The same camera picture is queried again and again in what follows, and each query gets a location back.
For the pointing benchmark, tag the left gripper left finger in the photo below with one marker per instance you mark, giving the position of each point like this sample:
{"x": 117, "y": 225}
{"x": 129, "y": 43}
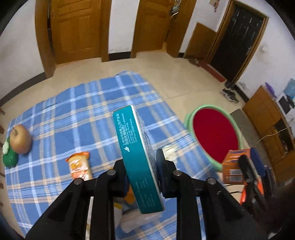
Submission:
{"x": 121, "y": 182}

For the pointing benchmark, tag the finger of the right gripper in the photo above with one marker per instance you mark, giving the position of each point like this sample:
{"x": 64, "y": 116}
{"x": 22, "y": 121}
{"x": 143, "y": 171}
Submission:
{"x": 246, "y": 168}
{"x": 257, "y": 162}

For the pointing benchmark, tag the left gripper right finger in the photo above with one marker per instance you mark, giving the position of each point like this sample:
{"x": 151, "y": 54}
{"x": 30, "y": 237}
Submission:
{"x": 165, "y": 169}

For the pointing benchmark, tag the orange cardboard box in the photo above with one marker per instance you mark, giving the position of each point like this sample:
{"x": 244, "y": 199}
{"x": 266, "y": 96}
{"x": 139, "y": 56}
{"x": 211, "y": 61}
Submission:
{"x": 231, "y": 171}

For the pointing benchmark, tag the clear plastic bag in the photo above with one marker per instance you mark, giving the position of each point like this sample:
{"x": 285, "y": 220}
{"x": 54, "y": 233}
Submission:
{"x": 131, "y": 219}

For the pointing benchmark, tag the teal cardboard box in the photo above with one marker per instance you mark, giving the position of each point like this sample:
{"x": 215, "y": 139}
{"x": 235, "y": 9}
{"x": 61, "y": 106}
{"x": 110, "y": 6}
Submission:
{"x": 139, "y": 159}

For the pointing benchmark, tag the grey floor mat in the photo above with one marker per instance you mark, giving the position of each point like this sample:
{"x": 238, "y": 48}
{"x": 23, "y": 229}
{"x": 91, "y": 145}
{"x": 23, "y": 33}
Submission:
{"x": 251, "y": 135}

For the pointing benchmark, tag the wooden cabinet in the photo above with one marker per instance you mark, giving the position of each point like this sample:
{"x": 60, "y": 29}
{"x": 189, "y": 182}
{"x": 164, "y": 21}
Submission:
{"x": 271, "y": 125}

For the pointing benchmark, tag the orange snack packet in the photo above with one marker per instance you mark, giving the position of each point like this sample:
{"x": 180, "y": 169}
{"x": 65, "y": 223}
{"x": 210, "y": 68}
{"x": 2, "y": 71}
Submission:
{"x": 79, "y": 166}

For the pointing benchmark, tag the red bin with green rim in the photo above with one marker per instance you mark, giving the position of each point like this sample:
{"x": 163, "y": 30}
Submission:
{"x": 216, "y": 132}

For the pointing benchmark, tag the blue plaid tablecloth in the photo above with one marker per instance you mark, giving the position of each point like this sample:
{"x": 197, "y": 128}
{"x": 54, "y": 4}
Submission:
{"x": 79, "y": 119}

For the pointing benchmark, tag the pair of sneakers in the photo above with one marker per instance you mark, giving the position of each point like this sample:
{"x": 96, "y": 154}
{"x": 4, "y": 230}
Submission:
{"x": 228, "y": 92}

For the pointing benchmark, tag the water dispenser bottle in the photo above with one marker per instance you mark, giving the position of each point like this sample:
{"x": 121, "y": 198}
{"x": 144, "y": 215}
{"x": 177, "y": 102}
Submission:
{"x": 290, "y": 88}

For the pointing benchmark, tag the brown apple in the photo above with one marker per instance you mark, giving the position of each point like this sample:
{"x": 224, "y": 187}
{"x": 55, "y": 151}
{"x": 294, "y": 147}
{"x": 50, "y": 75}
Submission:
{"x": 20, "y": 139}

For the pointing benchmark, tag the green flower-shaped container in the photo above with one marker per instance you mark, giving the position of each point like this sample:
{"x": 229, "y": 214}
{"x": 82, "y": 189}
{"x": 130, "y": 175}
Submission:
{"x": 10, "y": 157}

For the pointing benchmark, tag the dark entrance door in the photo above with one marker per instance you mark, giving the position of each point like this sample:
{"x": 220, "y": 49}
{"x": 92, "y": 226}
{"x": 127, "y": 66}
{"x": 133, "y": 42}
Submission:
{"x": 238, "y": 37}

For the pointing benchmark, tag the middle wooden door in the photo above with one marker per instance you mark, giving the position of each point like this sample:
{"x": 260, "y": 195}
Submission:
{"x": 159, "y": 23}

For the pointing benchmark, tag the wooden door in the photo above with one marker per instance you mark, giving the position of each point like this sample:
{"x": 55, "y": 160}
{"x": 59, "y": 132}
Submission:
{"x": 159, "y": 23}
{"x": 69, "y": 31}

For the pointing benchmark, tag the left wooden door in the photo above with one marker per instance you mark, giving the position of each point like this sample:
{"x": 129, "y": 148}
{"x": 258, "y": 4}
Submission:
{"x": 69, "y": 31}

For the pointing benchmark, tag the small wooden wall panel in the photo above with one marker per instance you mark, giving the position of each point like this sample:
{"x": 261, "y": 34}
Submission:
{"x": 200, "y": 43}

